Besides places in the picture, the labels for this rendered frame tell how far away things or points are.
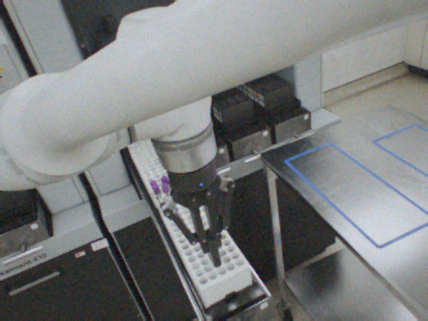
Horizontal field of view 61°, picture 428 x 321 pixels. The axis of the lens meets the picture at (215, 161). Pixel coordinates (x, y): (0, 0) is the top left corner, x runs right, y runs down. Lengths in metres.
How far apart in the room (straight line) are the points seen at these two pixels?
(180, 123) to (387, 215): 0.53
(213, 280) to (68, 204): 0.62
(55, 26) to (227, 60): 0.80
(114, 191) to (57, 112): 0.90
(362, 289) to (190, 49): 1.24
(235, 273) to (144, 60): 0.52
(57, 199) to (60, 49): 0.43
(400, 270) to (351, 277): 0.66
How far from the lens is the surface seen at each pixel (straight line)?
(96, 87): 0.25
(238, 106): 1.16
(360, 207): 0.86
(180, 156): 0.49
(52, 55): 0.99
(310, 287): 1.37
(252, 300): 0.71
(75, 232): 1.12
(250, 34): 0.19
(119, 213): 1.11
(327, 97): 2.97
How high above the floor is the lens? 1.41
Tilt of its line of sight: 35 degrees down
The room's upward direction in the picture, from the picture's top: 12 degrees counter-clockwise
